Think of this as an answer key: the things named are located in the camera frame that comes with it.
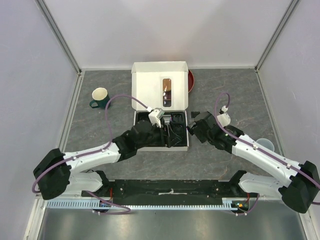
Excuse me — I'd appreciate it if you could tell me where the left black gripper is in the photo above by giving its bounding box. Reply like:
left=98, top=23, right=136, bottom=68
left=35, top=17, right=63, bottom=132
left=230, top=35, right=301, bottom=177
left=136, top=119, right=182, bottom=150

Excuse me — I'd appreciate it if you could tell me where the black comb guard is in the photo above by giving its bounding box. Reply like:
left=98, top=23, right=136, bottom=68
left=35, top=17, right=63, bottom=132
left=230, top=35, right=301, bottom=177
left=190, top=111, right=200, bottom=119

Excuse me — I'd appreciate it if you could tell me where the black silver hair clipper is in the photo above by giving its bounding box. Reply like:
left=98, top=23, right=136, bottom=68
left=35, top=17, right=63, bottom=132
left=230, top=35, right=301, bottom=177
left=162, top=114, right=172, bottom=126

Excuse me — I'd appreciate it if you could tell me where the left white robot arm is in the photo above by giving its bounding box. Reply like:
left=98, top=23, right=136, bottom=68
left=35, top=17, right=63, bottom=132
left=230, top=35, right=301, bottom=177
left=32, top=120, right=183, bottom=200

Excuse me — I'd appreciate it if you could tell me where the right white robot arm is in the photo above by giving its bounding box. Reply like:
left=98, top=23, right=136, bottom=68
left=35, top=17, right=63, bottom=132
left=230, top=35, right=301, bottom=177
left=187, top=111, right=320, bottom=214

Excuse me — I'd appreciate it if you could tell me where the black plastic tray insert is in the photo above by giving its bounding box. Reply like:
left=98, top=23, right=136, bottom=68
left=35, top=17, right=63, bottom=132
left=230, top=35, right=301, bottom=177
left=142, top=111, right=189, bottom=151

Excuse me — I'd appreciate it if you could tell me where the red bowl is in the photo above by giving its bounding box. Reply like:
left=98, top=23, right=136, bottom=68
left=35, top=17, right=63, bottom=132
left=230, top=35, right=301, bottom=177
left=188, top=70, right=195, bottom=93

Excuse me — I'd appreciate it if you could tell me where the white cardboard clipper box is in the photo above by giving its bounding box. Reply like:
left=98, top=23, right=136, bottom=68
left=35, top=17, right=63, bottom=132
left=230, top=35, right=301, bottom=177
left=130, top=60, right=191, bottom=152

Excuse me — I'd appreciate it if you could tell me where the dark green mug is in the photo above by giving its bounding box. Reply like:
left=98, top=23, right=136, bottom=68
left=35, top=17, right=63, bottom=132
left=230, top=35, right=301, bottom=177
left=89, top=87, right=110, bottom=109

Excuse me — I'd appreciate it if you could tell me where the clear plastic measuring cup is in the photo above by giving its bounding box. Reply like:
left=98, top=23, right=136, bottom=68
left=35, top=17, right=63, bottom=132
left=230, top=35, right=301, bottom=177
left=256, top=138, right=275, bottom=151

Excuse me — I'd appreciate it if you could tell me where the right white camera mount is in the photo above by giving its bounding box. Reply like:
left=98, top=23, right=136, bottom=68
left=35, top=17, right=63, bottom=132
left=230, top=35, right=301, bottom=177
left=217, top=105, right=231, bottom=128

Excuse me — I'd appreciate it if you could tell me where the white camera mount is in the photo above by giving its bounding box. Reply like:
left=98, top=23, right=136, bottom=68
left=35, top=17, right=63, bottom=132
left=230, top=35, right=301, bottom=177
left=217, top=105, right=231, bottom=128
left=146, top=106, right=165, bottom=128

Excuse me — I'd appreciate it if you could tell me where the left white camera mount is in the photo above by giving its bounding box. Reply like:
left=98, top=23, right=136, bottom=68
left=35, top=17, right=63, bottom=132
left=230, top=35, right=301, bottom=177
left=146, top=106, right=165, bottom=128

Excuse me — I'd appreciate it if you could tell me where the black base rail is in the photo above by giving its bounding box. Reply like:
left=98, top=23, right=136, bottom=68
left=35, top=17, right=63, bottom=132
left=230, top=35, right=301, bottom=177
left=93, top=179, right=257, bottom=200

